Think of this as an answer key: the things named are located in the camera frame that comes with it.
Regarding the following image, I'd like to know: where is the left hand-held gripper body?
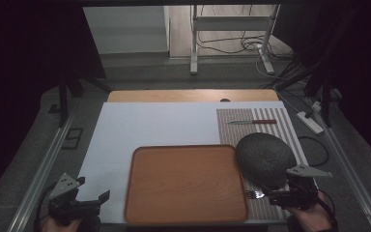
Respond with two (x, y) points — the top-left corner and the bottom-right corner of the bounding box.
(47, 172), (101, 227)

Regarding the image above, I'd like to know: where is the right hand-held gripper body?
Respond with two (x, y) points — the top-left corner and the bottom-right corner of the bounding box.
(268, 164), (333, 211)

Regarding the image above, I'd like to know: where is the silver metal fork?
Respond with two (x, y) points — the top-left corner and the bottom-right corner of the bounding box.
(244, 189), (266, 200)

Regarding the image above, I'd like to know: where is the person's left hand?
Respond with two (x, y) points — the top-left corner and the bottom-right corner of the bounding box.
(40, 216), (82, 232)

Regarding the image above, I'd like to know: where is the person's right hand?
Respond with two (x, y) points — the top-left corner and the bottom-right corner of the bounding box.
(286, 191), (334, 232)

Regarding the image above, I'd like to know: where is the dark grey round plate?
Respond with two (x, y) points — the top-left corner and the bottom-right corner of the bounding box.
(235, 131), (298, 189)

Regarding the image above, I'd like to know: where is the striped woven placemat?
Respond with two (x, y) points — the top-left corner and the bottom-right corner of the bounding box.
(215, 107), (309, 222)

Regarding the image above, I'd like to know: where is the white power strip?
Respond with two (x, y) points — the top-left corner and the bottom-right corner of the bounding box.
(296, 110), (325, 135)

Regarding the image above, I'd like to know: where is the brown wooden tray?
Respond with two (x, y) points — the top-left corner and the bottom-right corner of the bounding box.
(124, 144), (249, 226)

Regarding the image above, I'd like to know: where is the white table cover sheet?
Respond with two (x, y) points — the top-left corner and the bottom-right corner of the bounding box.
(76, 101), (307, 224)

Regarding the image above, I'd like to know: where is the black metal stand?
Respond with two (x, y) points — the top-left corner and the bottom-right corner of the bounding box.
(57, 75), (112, 129)
(302, 72), (344, 129)

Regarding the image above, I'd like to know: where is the wooden table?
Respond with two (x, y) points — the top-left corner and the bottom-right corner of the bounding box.
(106, 89), (280, 103)

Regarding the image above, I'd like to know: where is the left hand-held gripper cable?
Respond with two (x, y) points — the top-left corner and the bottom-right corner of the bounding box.
(34, 182), (56, 232)

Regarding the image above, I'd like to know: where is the hand-held gripper cable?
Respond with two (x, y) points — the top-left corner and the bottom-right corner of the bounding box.
(317, 188), (340, 232)
(34, 182), (56, 232)

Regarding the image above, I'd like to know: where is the right hand-held gripper cable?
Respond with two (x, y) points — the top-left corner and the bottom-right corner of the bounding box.
(317, 188), (340, 232)

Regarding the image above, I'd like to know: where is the aluminium frame rail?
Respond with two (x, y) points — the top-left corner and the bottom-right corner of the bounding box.
(6, 115), (74, 232)
(312, 112), (371, 232)

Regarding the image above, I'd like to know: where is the black cable loop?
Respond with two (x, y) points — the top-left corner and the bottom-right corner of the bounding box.
(297, 135), (330, 168)

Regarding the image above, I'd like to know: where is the red-handled table knife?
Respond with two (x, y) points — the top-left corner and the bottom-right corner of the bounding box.
(226, 119), (278, 126)

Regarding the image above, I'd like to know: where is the tangle of floor cables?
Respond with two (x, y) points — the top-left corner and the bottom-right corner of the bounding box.
(191, 4), (299, 81)

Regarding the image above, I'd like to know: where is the white metal stand frame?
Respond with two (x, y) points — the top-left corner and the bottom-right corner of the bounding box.
(188, 4), (282, 76)

